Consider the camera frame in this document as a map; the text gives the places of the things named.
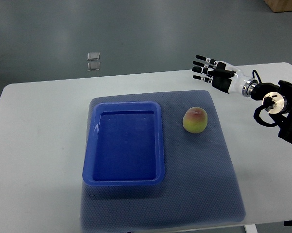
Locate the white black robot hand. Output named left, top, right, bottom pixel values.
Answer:
left=192, top=55, right=244, bottom=94

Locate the green red peach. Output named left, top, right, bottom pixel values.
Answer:
left=182, top=107, right=208, bottom=133

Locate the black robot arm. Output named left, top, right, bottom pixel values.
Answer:
left=245, top=80, right=292, bottom=144

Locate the lower metal floor plate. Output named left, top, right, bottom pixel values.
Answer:
left=87, top=62, right=100, bottom=71

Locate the metal floor plate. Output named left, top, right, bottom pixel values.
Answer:
left=87, top=52, right=100, bottom=61
left=87, top=62, right=100, bottom=71

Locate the upper metal floor plate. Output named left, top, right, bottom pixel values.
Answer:
left=87, top=52, right=100, bottom=61

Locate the brown wooden box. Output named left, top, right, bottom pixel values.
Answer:
left=264, top=0, right=292, bottom=13

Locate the blue mesh mat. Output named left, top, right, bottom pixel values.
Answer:
left=80, top=90, right=245, bottom=233

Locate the blue plastic tray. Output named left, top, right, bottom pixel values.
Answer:
left=82, top=101, right=165, bottom=187

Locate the white table leg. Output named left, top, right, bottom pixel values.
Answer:
left=244, top=224, right=258, bottom=233

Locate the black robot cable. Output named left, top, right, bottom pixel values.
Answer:
left=251, top=69, right=262, bottom=84

